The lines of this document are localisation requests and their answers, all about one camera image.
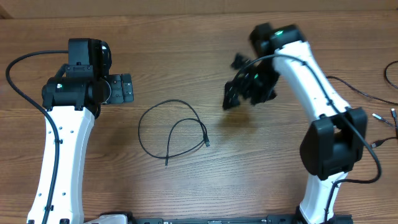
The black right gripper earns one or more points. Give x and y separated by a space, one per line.
240 83

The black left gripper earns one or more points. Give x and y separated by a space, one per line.
122 92

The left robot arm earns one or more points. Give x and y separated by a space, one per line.
73 99

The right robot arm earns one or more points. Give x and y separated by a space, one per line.
334 140

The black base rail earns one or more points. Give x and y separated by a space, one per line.
127 217

